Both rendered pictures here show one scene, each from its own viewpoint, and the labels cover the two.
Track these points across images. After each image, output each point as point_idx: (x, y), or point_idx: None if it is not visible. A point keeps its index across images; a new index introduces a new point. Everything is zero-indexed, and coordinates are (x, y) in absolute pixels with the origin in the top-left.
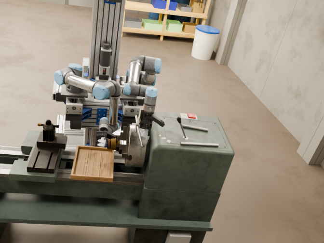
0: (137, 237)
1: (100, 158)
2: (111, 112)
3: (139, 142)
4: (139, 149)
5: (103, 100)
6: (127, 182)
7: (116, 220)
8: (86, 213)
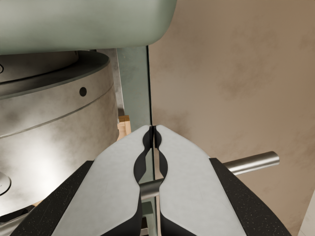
0: None
1: None
2: None
3: (72, 130)
4: (100, 109)
5: None
6: (120, 79)
7: (137, 67)
8: (130, 116)
